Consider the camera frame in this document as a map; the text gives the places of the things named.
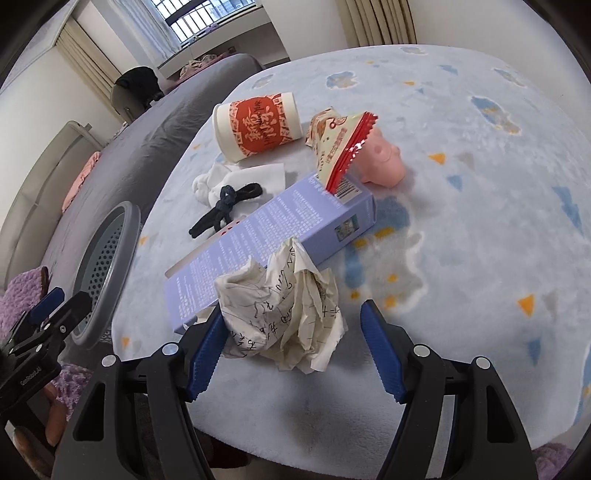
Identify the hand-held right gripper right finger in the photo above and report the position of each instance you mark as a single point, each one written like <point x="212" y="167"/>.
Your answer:
<point x="381" y="353"/>

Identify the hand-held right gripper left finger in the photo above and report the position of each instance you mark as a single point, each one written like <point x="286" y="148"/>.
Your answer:
<point x="205" y="362"/>

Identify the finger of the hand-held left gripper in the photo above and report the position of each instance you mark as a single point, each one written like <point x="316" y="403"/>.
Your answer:
<point x="46" y="303"/>
<point x="74" y="311"/>

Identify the written paper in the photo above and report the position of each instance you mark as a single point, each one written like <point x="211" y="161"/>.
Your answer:
<point x="286" y="318"/>

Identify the grey perforated waste bin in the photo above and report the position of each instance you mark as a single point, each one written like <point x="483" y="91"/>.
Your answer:
<point x="131" y="230"/>

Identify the lilac cardboard box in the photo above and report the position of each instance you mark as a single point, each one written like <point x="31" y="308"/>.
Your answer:
<point x="277" y="221"/>

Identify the white tissue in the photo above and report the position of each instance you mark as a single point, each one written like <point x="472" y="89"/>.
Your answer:
<point x="258" y="180"/>

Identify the red and white paper cup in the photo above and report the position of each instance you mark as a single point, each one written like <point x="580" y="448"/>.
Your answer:
<point x="258" y="124"/>

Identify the person's left hand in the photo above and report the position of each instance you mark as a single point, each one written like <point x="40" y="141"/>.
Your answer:
<point x="53" y="415"/>

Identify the purple fleece clothing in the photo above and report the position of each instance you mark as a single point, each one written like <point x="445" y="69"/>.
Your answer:
<point x="18" y="295"/>

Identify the beige headboard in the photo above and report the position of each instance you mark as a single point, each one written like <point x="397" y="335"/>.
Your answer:
<point x="41" y="194"/>

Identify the pink cloth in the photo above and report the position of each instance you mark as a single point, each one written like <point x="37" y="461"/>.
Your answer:
<point x="83" y="180"/>

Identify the bed with grey sheet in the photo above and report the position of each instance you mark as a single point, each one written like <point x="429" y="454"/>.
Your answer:
<point x="138" y="152"/>

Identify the pink pig toy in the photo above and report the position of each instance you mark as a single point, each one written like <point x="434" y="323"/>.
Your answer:
<point x="385" y="161"/>

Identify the beige chair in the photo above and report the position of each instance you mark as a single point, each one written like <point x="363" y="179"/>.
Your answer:
<point x="121" y="104"/>

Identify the red-edged snack wrapper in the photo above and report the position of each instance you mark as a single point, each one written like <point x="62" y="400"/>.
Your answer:
<point x="339" y="143"/>

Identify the black garment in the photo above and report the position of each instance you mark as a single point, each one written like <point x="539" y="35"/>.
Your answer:
<point x="138" y="81"/>

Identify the beige curtain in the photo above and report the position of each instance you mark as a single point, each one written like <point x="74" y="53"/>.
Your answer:
<point x="378" y="23"/>
<point x="87" y="60"/>

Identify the pink clothes pile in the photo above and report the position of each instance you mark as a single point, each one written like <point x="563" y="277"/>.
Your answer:
<point x="198" y="67"/>

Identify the barred window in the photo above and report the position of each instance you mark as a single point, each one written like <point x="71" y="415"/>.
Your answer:
<point x="203" y="14"/>

